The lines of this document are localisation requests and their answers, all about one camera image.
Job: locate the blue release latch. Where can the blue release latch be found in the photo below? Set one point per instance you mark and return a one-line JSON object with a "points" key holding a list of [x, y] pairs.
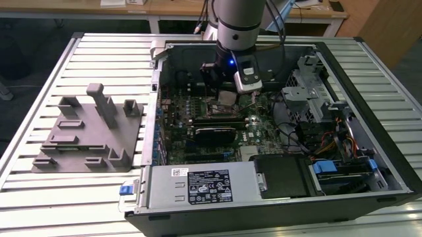
{"points": [[124, 190]]}

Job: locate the thin metal locking lever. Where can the thin metal locking lever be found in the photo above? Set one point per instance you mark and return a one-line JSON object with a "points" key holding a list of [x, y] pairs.
{"points": [[247, 106]]}

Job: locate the silver CPU chip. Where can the silver CPU chip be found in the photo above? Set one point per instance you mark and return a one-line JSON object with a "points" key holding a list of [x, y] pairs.
{"points": [[227, 98]]}

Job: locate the black PC case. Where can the black PC case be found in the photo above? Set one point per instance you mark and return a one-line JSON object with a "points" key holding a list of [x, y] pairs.
{"points": [[230, 218]]}

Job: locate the wooden cabinet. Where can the wooden cabinet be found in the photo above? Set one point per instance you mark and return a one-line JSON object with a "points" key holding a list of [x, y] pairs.
{"points": [[389, 24]]}

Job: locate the black graphics card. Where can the black graphics card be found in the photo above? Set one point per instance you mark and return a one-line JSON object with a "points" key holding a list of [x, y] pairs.
{"points": [[214, 135]]}

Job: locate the silver power supply unit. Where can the silver power supply unit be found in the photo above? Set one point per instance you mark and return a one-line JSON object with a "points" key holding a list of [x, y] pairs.
{"points": [[164, 187]]}

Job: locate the silver chipset heatsink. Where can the silver chipset heatsink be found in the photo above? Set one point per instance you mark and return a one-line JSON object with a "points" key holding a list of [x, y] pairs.
{"points": [[248, 152]]}

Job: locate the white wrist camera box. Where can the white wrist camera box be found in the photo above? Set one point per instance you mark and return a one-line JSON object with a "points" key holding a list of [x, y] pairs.
{"points": [[248, 76]]}

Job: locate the green motherboard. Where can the green motherboard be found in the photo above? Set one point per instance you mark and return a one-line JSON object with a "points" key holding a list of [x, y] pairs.
{"points": [[260, 123]]}

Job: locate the white box black print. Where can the white box black print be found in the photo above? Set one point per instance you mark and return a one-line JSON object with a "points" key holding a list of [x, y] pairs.
{"points": [[136, 2]]}

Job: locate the hard disk in blue carrier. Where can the hard disk in blue carrier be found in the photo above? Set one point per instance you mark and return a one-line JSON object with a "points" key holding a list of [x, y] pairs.
{"points": [[325, 168]]}

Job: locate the blue plastic clip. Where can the blue plastic clip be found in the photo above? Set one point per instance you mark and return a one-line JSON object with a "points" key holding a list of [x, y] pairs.
{"points": [[373, 165]]}

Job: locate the metal drive cage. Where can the metal drive cage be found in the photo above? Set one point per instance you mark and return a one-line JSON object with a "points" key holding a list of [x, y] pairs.
{"points": [[297, 96]]}

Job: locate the black plastic shroud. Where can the black plastic shroud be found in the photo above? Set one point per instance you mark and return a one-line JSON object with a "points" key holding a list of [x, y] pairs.
{"points": [[283, 175]]}

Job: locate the small black device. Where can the small black device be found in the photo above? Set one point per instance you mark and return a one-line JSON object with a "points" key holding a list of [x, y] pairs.
{"points": [[337, 6]]}

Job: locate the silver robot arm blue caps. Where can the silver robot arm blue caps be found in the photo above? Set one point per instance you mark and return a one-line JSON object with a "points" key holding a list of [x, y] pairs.
{"points": [[236, 24]]}

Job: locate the grey parts rack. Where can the grey parts rack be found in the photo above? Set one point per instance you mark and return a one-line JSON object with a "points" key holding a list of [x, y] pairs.
{"points": [[95, 148]]}

